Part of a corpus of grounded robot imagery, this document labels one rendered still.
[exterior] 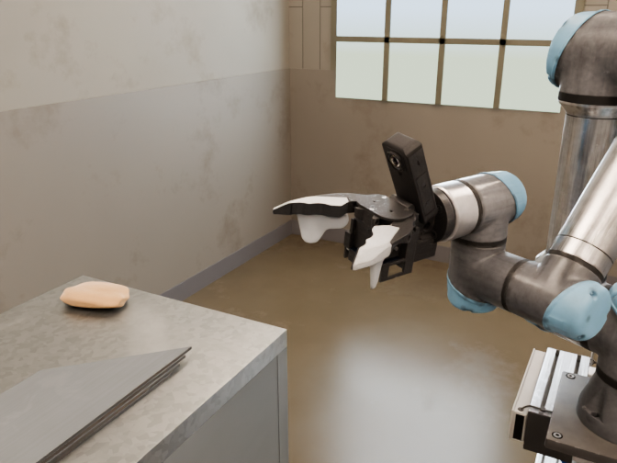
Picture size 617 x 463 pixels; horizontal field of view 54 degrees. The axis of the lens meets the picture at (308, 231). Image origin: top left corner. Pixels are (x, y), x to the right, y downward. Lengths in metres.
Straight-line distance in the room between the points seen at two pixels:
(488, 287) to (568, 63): 0.38
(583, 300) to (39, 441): 0.79
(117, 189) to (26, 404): 2.23
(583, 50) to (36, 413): 1.01
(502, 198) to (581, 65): 0.27
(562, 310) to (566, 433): 0.37
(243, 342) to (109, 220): 2.09
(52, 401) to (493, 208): 0.77
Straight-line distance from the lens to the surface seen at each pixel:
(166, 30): 3.51
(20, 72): 2.88
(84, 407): 1.09
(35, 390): 1.16
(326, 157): 4.54
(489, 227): 0.83
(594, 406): 1.13
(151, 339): 1.29
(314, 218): 0.73
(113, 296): 1.42
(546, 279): 0.80
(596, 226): 0.82
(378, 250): 0.63
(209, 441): 1.15
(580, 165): 1.03
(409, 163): 0.68
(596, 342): 1.08
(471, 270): 0.85
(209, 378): 1.15
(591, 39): 1.00
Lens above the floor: 1.68
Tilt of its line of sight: 20 degrees down
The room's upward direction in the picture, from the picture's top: straight up
